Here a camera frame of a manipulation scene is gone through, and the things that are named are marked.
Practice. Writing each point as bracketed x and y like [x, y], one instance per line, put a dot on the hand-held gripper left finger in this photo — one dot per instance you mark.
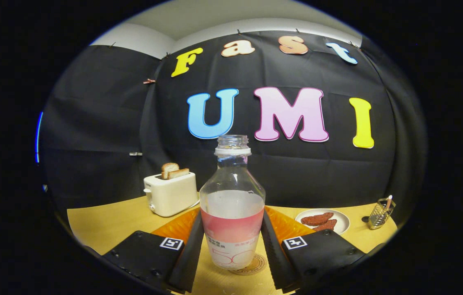
[192, 254]

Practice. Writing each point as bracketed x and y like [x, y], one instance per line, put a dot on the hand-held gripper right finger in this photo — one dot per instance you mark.
[272, 254]

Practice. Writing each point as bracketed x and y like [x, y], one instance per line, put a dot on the round wooden coaster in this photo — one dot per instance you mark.
[256, 267]

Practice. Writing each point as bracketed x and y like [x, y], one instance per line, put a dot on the clear juice bottle pink label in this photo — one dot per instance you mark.
[231, 213]

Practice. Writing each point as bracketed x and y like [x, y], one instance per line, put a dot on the brown sausage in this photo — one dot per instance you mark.
[316, 218]
[325, 225]

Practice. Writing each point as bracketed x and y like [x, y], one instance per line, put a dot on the cream toaster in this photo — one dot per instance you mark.
[172, 196]

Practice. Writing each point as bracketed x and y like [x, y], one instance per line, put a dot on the round white plate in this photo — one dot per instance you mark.
[343, 221]

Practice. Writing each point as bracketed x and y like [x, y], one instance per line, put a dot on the toast slice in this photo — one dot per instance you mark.
[169, 168]
[180, 173]

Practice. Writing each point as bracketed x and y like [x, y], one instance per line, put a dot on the black backdrop cloth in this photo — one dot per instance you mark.
[297, 172]

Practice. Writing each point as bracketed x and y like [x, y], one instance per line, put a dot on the wooden table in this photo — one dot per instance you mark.
[108, 229]

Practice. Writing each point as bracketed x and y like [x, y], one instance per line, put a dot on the silver clip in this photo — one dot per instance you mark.
[135, 154]

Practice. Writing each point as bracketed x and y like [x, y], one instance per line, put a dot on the pink clip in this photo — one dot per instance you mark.
[149, 81]

